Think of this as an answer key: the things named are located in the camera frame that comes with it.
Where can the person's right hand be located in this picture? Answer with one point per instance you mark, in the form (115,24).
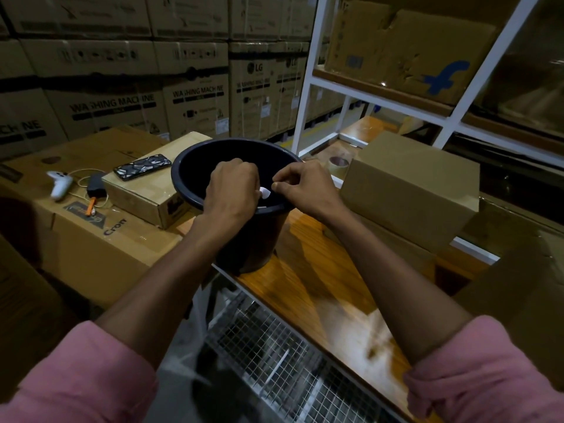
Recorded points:
(310,189)

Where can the person's left hand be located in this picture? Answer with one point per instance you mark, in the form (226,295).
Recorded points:
(231,193)

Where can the small orange white sticker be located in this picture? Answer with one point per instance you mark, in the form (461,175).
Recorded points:
(265,192)

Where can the black plastic bucket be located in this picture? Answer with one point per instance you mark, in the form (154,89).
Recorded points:
(198,171)

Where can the plain brown cardboard box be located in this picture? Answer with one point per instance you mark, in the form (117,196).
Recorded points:
(410,189)
(528,281)

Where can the person's right forearm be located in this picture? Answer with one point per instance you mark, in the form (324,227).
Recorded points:
(396,286)

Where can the person's left forearm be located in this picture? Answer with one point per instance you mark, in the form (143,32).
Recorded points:
(163,295)

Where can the small light cardboard box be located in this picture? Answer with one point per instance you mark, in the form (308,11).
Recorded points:
(145,198)

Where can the large cardboard box dark print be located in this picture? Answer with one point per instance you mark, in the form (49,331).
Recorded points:
(114,255)

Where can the cardboard box with blue mark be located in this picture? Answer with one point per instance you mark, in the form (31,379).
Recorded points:
(396,52)

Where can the stack of large appliance cartons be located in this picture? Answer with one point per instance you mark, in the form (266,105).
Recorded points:
(110,61)

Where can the crumpled brown cardboard box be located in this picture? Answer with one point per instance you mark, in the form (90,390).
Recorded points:
(528,96)

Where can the brown packing tape roll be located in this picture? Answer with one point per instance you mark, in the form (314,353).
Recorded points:
(339,171)

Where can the black patterned smartphone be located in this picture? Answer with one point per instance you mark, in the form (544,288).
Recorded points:
(142,167)

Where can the white metal shelf rack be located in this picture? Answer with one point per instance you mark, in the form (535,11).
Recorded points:
(312,61)

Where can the black power adapter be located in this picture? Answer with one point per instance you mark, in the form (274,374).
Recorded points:
(96,185)

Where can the white handheld controller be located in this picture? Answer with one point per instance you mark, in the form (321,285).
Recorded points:
(59,185)

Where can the dark brown floor carton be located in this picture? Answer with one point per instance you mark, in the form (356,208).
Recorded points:
(26,312)

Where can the pink left shirt sleeve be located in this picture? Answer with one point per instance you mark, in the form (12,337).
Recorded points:
(79,378)

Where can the pink shirt sleeve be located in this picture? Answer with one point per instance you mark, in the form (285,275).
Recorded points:
(79,378)
(484,370)

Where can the pink right shirt sleeve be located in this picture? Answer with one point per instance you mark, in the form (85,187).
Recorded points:
(484,370)

